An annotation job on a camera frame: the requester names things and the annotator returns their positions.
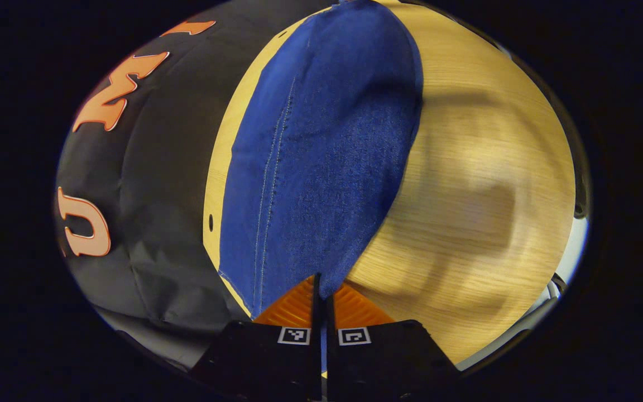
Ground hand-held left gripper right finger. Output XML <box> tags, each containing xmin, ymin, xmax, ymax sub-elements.
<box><xmin>324</xmin><ymin>282</ymin><xmax>463</xmax><ymax>402</ymax></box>

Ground blue denim jeans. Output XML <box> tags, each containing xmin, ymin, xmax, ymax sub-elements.
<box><xmin>218</xmin><ymin>0</ymin><xmax>426</xmax><ymax>320</ymax></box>

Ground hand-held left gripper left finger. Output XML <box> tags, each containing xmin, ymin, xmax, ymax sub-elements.
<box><xmin>190</xmin><ymin>274</ymin><xmax>323</xmax><ymax>402</ymax></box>

